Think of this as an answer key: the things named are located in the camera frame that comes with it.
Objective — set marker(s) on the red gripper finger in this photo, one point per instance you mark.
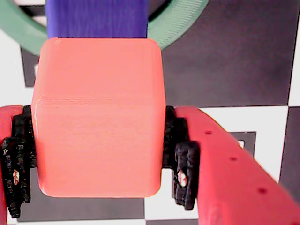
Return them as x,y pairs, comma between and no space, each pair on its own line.
234,175
9,131

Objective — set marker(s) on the orange cube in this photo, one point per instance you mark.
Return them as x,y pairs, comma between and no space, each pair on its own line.
98,117

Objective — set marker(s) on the blue cube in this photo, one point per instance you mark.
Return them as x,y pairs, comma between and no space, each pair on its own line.
98,18

